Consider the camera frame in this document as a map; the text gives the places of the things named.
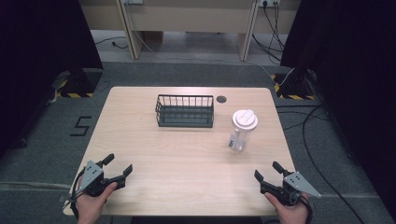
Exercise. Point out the clear bottle with white lid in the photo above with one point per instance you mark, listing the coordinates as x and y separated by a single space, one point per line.
244 121

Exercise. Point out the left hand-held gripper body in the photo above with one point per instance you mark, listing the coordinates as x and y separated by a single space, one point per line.
93 179

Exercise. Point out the beige wooden desk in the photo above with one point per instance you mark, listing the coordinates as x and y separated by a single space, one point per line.
193 15

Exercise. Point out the white wall power socket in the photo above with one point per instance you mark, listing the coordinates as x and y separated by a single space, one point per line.
268 2

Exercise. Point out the person's left hand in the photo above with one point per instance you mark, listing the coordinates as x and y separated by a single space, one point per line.
91 203

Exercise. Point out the person's right hand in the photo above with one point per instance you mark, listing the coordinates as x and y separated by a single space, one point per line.
289 213

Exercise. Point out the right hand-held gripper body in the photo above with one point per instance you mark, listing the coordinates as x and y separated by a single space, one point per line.
291 188

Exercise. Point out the black curtain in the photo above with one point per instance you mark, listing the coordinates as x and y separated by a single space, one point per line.
37 46
351 62

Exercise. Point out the stand base with hazard tape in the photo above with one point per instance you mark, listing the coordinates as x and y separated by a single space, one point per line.
79 82
294 84

